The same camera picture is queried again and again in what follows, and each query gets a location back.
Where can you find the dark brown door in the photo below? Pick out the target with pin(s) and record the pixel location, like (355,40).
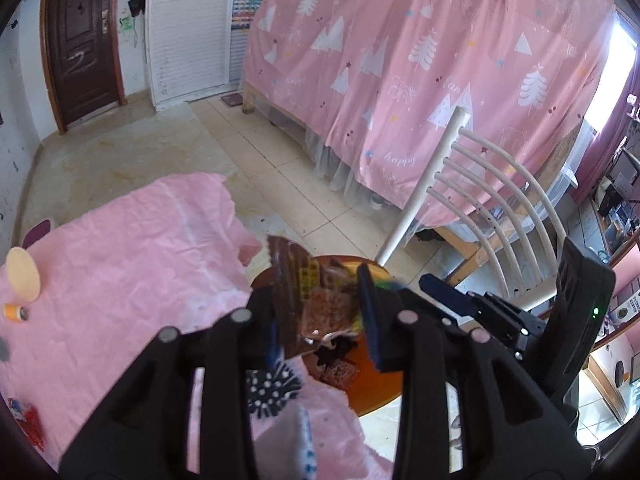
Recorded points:
(80,58)

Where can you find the orange trash bin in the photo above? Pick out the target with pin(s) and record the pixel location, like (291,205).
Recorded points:
(346,366)

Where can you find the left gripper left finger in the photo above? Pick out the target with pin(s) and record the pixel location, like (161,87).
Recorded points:
(180,411)

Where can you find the black white spiky ball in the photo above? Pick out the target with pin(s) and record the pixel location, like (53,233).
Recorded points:
(268,391)

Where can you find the brown snack wrapper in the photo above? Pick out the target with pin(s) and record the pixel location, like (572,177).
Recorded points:
(314,300)

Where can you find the orange thread spool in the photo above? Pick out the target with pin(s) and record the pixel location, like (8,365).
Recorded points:
(15,313)

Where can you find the pink tree-print bed curtain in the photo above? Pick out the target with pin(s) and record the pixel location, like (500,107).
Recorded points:
(378,80)

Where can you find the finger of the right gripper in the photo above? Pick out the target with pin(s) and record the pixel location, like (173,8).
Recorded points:
(446,295)

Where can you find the purple bathroom scale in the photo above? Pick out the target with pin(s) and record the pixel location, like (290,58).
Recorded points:
(37,232)

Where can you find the red plastic trash bits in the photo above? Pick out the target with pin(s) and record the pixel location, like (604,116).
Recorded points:
(28,420)

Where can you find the white blue cloth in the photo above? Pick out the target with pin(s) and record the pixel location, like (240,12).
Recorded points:
(285,450)

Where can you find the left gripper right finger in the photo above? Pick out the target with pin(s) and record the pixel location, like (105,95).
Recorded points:
(468,409)

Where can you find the white metal chair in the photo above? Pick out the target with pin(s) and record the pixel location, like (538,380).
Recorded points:
(515,228)

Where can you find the cream round scalp brush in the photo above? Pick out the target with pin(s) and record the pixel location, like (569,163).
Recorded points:
(23,274)

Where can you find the white louvred wardrobe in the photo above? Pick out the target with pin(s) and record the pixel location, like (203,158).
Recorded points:
(188,49)

